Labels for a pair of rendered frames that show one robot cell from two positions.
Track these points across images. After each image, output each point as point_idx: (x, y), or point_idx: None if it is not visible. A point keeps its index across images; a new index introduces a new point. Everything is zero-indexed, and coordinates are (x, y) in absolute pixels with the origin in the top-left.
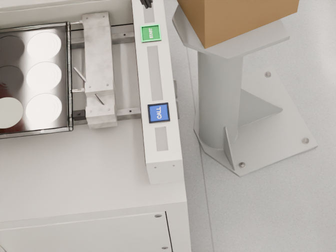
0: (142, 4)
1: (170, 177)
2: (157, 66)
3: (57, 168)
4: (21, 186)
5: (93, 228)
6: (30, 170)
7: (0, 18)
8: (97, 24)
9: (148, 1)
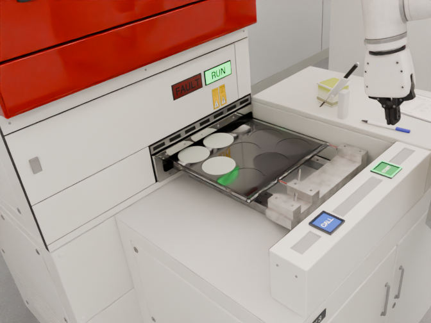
0: (385, 118)
1: (292, 300)
2: (366, 193)
3: (215, 230)
4: (178, 223)
5: (201, 309)
6: (197, 218)
7: (280, 117)
8: (350, 155)
9: (392, 113)
